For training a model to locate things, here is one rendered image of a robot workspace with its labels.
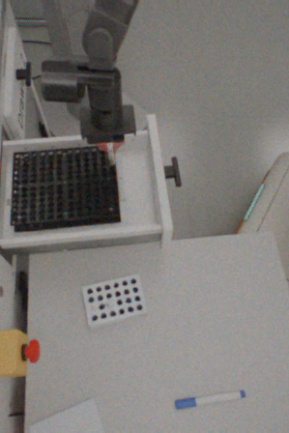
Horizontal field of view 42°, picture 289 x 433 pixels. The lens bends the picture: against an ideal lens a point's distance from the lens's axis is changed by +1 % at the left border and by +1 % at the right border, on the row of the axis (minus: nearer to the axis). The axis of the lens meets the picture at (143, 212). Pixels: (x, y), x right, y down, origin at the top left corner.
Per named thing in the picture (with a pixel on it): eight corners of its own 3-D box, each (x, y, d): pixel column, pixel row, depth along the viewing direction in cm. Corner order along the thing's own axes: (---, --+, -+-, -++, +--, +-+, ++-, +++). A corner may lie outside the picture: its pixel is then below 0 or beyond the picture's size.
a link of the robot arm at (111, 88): (119, 86, 58) (122, 59, 61) (74, 83, 58) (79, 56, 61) (120, 116, 64) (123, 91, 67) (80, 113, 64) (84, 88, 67)
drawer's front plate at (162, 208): (153, 142, 95) (155, 112, 85) (168, 249, 82) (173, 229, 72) (146, 143, 95) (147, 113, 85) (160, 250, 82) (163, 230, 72)
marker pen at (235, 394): (242, 389, 75) (244, 389, 74) (245, 397, 75) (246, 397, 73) (174, 400, 74) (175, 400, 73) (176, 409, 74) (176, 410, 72)
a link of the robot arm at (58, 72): (111, 30, 54) (117, 22, 61) (30, 25, 54) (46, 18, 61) (111, 113, 60) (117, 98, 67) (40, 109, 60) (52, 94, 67)
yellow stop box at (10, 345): (32, 333, 72) (21, 328, 66) (31, 375, 69) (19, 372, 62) (4, 337, 72) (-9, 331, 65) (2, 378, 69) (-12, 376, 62)
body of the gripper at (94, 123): (80, 114, 72) (74, 85, 66) (132, 110, 73) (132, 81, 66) (81, 142, 70) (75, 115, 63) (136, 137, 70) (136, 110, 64)
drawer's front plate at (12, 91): (26, 60, 107) (14, 25, 97) (24, 144, 94) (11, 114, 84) (20, 61, 106) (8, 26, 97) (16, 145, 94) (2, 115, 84)
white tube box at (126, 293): (138, 278, 85) (138, 274, 82) (147, 315, 82) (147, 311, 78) (84, 291, 84) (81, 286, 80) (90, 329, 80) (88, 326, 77)
